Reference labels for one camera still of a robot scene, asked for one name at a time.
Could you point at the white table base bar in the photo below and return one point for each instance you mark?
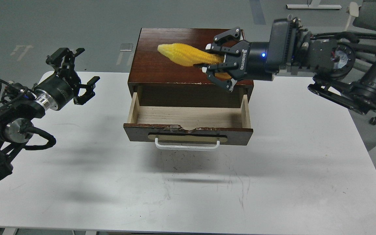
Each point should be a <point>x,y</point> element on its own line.
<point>313,4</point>

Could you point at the dark wooden cabinet box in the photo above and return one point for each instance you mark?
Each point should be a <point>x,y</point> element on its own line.
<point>162,82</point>

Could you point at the wooden drawer with white handle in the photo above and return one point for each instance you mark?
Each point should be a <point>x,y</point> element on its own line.
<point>186,125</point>

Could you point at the yellow corn cob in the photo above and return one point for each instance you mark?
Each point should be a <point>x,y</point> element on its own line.
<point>189,56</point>

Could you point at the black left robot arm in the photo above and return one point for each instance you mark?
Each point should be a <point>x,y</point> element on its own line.
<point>19,105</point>

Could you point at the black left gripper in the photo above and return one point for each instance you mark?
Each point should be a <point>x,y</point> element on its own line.
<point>59,88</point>

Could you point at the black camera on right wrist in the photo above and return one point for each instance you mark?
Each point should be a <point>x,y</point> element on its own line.
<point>281,40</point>

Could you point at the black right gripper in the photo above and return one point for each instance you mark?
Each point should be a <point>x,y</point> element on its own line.
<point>250,62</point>

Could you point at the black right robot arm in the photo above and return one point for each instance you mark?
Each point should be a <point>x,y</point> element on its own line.
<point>343,64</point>

